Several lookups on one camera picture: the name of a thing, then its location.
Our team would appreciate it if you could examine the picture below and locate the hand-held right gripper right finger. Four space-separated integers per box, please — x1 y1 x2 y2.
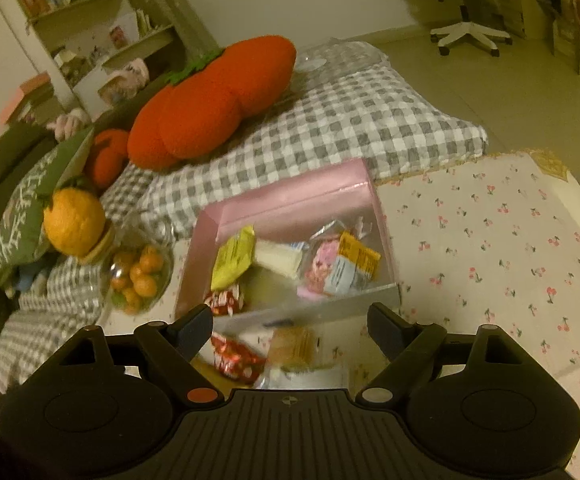
357 302 524 404

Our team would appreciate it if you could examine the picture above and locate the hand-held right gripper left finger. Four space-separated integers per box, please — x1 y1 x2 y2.
56 303 225 407

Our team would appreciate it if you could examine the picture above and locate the gold snack packet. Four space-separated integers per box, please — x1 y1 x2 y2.
190 355 251 392

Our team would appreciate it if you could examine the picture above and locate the red snack packet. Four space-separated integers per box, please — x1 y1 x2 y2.
210 335 267 386

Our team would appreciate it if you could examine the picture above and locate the small yellow blue packet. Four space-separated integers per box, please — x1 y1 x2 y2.
324 232 382 294

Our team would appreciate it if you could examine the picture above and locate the yellow snack packet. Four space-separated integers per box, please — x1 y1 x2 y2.
211 225 257 291

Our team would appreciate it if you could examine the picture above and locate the pink snack clear packet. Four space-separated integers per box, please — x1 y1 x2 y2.
299 237 351 297

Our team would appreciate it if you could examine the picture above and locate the beige pastry clear packet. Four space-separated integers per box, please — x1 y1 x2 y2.
269 326 321 369

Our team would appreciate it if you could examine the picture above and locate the small white packet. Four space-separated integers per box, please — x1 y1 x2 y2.
265 365 351 392

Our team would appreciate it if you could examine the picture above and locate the white stick clear packet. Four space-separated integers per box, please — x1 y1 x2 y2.
310 217 367 247

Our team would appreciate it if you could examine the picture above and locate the long white bread packet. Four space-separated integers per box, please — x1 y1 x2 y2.
252 240 311 279

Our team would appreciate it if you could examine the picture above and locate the pink cardboard box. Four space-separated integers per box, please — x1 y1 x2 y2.
174 157 401 334

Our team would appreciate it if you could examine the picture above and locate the pile of small oranges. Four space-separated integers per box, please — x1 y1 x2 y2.
110 245 167 314

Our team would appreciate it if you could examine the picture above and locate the glass jar with cork lid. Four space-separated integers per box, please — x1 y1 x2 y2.
80 212 177 319

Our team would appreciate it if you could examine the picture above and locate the large orange fruit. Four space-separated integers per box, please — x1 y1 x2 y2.
43 187 107 256

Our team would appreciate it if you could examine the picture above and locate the blue plush toy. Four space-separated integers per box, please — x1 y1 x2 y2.
16 260 52 302

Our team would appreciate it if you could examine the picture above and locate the small orange cushion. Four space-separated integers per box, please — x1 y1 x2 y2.
86 129 131 189

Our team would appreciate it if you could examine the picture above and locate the grey checkered blanket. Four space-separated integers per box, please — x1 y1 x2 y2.
0 40 488 392

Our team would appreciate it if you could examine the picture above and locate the green embroidered pillow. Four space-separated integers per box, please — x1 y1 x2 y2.
0 127 96 289

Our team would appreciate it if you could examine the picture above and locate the orange pumpkin cushion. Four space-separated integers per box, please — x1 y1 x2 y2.
126 37 297 170

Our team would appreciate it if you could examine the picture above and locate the pink plush toy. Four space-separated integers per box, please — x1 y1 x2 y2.
47 110 94 141

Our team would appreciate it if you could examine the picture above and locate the pink plush doll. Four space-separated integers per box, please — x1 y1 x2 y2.
97 57 150 106

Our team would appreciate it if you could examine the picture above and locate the clear plastic bag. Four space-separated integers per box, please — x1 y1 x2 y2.
295 40 387 87

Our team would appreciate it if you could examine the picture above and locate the pink storage box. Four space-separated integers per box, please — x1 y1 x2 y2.
2 72 54 124

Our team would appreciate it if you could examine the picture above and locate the white office chair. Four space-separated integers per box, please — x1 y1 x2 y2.
409 0 514 57

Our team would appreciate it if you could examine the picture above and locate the white bookshelf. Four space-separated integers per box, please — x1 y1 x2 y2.
7 0 187 87

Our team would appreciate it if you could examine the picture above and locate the cluttered desk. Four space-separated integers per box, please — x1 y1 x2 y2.
500 0 580 92

